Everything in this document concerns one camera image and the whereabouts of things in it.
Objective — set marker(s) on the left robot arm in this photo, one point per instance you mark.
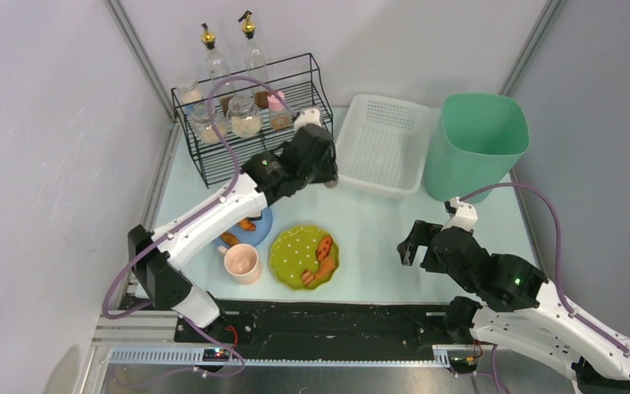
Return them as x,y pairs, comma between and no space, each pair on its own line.
158,257

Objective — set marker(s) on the oil bottle gold spout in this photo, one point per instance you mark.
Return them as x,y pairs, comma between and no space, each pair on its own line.
218,68
254,60

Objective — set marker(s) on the small orange food piece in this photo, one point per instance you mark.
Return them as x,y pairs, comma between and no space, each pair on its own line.
230,239

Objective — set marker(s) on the pink mug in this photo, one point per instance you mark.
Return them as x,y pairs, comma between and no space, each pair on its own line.
242,262

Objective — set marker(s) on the green dotted plate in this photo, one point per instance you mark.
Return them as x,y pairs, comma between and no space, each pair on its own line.
294,251

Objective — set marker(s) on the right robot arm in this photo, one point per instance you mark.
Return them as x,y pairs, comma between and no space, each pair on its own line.
513,304

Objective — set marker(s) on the pink lid spice bottle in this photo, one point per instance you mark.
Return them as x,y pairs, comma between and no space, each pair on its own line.
279,116

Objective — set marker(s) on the white plastic basket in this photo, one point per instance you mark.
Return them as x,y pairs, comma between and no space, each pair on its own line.
382,145

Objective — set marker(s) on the black wire rack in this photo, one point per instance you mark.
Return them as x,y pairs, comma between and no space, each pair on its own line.
298,77

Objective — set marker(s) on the blue plate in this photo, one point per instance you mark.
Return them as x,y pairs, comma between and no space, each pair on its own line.
263,227

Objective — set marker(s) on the glass jar beige powder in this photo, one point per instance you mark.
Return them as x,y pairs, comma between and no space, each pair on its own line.
202,126

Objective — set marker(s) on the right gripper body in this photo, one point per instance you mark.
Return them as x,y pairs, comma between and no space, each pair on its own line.
423,239

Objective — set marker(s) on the blue label spice jar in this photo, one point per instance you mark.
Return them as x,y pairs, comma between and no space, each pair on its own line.
187,90

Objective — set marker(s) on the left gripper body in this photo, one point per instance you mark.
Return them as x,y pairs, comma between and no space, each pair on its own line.
321,158

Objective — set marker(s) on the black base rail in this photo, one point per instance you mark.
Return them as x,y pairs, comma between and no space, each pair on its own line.
335,332

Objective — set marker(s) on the glass jar clamp lid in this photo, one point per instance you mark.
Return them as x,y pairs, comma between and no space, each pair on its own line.
245,117

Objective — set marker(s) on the green trash bin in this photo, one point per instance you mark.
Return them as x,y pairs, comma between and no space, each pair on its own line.
478,139

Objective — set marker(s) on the orange food on green plate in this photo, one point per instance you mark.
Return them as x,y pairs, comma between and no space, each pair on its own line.
326,264

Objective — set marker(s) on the orange food on blue plate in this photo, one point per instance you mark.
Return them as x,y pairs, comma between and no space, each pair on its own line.
246,225

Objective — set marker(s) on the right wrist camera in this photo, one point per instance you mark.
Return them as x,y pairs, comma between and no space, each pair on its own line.
461,215

